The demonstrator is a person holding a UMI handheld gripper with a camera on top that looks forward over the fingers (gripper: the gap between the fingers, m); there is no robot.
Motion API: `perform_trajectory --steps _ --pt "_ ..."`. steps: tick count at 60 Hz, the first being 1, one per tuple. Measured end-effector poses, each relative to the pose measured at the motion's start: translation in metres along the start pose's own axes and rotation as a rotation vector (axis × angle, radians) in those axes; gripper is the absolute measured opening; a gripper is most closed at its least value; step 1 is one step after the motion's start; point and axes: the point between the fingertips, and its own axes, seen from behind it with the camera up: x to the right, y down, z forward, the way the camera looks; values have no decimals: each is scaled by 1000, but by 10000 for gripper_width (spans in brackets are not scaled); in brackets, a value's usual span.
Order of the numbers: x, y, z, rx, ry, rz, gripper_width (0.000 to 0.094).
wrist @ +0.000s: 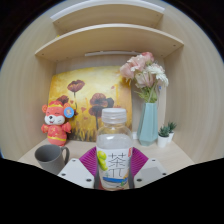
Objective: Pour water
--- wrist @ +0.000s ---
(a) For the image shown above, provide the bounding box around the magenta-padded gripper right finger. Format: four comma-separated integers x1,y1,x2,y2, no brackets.
128,147,168,190

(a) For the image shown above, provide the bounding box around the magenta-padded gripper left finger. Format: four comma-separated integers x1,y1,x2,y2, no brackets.
57,146,100,190

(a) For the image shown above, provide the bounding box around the clear plastic drink bottle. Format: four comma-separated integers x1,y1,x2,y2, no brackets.
95,107,134,192

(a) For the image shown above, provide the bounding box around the grey ribbed mug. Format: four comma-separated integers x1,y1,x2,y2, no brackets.
34,143,71,176

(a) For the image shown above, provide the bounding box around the small potted succulent plant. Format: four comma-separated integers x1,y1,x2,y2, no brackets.
166,121,178,144
157,125,171,149

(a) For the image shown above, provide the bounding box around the teal faceted vase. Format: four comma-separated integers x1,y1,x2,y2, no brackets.
136,101,160,147

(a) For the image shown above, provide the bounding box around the red plush toy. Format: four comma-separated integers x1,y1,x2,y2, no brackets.
40,100,76,147

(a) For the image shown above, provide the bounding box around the yellow poppy flower painting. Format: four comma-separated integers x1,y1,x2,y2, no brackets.
48,65,134,143

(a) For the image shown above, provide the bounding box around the pink and white flower bouquet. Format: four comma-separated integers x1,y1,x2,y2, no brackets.
119,51,170,104

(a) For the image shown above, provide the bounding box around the white light bar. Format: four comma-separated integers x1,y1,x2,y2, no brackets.
83,50,141,58

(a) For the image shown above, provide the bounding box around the light wooden shelf unit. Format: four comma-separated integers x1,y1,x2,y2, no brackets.
34,1,185,63

